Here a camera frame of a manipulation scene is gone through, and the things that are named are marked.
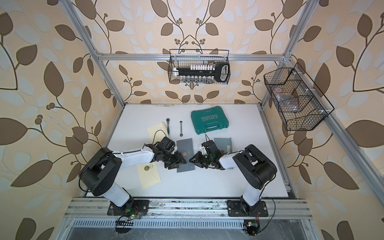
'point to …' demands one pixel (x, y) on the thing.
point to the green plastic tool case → (209, 119)
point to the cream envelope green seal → (149, 175)
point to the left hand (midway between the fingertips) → (183, 162)
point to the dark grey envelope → (185, 147)
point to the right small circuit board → (252, 226)
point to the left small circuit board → (123, 227)
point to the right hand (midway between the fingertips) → (190, 161)
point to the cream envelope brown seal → (157, 133)
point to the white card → (228, 148)
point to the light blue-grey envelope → (225, 145)
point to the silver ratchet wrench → (181, 134)
